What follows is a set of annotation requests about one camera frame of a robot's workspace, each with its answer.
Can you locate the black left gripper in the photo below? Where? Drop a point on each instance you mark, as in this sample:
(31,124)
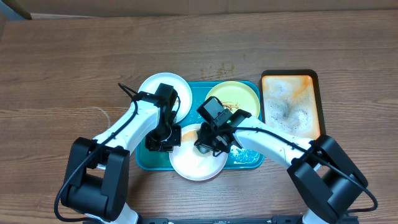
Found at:
(175,140)

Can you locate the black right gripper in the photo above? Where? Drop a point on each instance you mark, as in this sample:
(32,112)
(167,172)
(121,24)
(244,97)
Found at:
(208,141)

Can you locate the pale pink plate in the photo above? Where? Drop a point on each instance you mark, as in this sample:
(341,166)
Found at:
(190,163)

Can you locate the white plate with sauce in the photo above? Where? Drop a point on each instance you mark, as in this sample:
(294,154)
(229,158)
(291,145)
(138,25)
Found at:
(179,84)

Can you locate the green yellow sponge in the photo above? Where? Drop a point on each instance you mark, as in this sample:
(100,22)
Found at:
(203,149)

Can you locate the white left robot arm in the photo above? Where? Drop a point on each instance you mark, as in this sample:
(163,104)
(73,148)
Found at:
(97,174)

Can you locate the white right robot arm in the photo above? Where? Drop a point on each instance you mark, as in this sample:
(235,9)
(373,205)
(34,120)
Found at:
(326,178)

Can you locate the teal plastic tray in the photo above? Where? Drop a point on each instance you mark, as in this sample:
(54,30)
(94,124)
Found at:
(158,161)

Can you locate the black soapy water tray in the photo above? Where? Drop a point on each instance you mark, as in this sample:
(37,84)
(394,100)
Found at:
(291,102)

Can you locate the yellow plate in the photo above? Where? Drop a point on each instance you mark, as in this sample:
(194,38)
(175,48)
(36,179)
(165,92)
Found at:
(236,95)

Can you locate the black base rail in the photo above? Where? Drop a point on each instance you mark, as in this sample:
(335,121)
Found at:
(278,219)

